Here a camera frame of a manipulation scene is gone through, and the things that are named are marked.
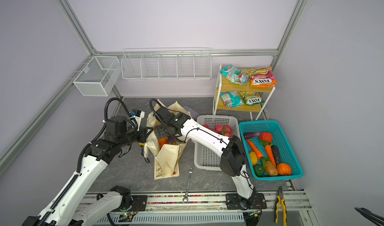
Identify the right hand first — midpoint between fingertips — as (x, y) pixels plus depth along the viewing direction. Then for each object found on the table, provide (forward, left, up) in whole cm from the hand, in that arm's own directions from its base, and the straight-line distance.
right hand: (164, 131), depth 80 cm
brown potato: (-16, -57, -13) cm, 61 cm away
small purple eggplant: (+5, -50, -14) cm, 52 cm away
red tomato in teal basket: (+4, -60, -12) cm, 61 cm away
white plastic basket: (-7, -23, -18) cm, 30 cm away
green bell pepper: (-16, -51, -13) cm, 55 cm away
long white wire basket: (+44, +3, +13) cm, 46 cm away
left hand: (-4, +4, +6) cm, 8 cm away
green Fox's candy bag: (+24, -52, +1) cm, 57 cm away
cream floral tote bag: (-14, -4, -2) cm, 15 cm away
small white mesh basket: (+38, +50, +8) cm, 63 cm away
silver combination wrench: (-29, -12, -18) cm, 36 cm away
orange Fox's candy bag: (+23, -53, +18) cm, 61 cm away
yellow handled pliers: (-28, -60, -17) cm, 68 cm away
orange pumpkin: (-16, -63, -11) cm, 66 cm away
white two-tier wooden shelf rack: (+19, -32, +15) cm, 40 cm away
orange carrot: (-4, -61, -16) cm, 63 cm away
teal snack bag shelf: (+25, -39, +18) cm, 50 cm away
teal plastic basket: (-7, -68, -13) cm, 70 cm away
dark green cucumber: (-6, -64, -16) cm, 66 cm away
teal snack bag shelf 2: (+23, -39, +1) cm, 46 cm away
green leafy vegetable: (-10, -56, -16) cm, 59 cm away
